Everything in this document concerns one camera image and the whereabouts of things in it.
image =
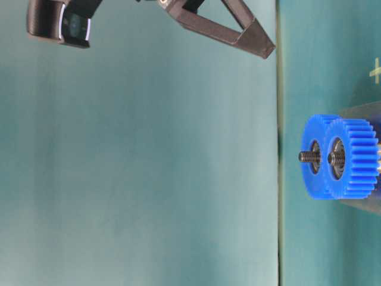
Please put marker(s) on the grey metal base plate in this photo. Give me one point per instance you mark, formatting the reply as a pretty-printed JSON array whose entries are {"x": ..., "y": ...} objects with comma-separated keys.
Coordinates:
[{"x": 371, "y": 113}]

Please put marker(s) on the small blue gear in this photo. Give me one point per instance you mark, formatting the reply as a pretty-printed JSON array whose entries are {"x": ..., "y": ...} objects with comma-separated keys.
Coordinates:
[{"x": 358, "y": 177}]

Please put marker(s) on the large gear steel shaft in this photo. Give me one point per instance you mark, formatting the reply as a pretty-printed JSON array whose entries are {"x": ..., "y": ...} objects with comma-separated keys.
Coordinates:
[{"x": 309, "y": 157}]

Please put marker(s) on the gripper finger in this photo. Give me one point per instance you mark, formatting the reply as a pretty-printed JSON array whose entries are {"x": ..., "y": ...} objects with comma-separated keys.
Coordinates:
[{"x": 252, "y": 38}]

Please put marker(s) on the large blue gear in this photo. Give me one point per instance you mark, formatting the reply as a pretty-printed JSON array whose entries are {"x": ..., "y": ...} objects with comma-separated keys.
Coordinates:
[{"x": 312, "y": 140}]

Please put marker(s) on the small gear steel shaft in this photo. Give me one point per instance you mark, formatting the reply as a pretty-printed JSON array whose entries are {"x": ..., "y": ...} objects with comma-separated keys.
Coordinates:
[{"x": 336, "y": 158}]

